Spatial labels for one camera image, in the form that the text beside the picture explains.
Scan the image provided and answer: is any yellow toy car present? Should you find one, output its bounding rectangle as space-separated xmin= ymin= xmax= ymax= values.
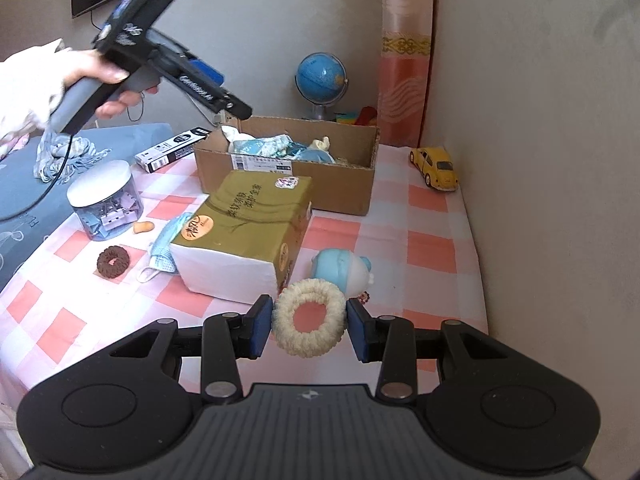
xmin=409 ymin=146 xmax=460 ymax=192

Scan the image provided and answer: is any person's left hand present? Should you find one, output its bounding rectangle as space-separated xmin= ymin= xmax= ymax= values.
xmin=62 ymin=49 xmax=161 ymax=120

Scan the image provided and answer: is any red and yellow toy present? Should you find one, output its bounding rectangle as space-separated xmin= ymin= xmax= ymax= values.
xmin=336 ymin=106 xmax=379 ymax=126

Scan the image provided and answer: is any orange checked tablecloth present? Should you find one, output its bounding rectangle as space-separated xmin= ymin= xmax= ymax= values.
xmin=0 ymin=142 xmax=489 ymax=466

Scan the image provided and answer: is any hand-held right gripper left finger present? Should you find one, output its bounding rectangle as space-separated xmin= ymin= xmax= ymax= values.
xmin=107 ymin=294 xmax=275 ymax=401

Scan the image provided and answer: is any cream scrunchie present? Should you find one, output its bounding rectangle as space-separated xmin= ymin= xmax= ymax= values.
xmin=271 ymin=279 xmax=349 ymax=358

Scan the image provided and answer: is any light blue round toy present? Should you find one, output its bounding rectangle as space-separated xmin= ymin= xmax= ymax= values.
xmin=311 ymin=247 xmax=373 ymax=304

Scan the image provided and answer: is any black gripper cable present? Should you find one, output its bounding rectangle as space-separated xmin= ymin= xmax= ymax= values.
xmin=0 ymin=132 xmax=76 ymax=223

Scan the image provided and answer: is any blue desk globe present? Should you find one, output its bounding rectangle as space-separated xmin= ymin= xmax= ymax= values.
xmin=294 ymin=52 xmax=348 ymax=122

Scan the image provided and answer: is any orange patterned curtain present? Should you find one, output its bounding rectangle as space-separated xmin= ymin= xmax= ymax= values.
xmin=376 ymin=0 xmax=437 ymax=149

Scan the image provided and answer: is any cardboard box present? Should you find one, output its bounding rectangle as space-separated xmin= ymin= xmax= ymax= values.
xmin=194 ymin=116 xmax=381 ymax=217

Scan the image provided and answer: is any white tissue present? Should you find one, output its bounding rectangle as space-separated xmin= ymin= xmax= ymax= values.
xmin=221 ymin=126 xmax=253 ymax=153

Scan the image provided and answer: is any black stationery box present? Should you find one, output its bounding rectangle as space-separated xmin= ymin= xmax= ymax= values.
xmin=170 ymin=127 xmax=213 ymax=151

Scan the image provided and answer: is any blue face mask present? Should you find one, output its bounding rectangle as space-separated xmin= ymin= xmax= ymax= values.
xmin=138 ymin=212 xmax=194 ymax=283
xmin=295 ymin=148 xmax=336 ymax=165

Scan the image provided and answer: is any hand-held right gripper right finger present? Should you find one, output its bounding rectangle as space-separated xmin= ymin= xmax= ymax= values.
xmin=346 ymin=298 xmax=501 ymax=401

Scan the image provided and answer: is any light blue embroidered sachet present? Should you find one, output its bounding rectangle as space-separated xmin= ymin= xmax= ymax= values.
xmin=232 ymin=135 xmax=293 ymax=159

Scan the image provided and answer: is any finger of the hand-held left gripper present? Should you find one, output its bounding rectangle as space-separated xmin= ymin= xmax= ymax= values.
xmin=212 ymin=91 xmax=253 ymax=122
xmin=187 ymin=57 xmax=224 ymax=86

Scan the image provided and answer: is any white and black box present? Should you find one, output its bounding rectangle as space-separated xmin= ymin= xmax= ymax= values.
xmin=135 ymin=133 xmax=201 ymax=175

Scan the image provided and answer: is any pale crumpled cloth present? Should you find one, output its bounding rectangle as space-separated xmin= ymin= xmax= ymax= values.
xmin=32 ymin=129 xmax=101 ymax=184

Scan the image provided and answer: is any gold tissue pack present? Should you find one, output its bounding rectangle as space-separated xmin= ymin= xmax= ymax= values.
xmin=170 ymin=170 xmax=315 ymax=306

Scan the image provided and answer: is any clear jar with white lid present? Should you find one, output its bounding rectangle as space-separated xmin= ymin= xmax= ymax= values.
xmin=66 ymin=160 xmax=144 ymax=242

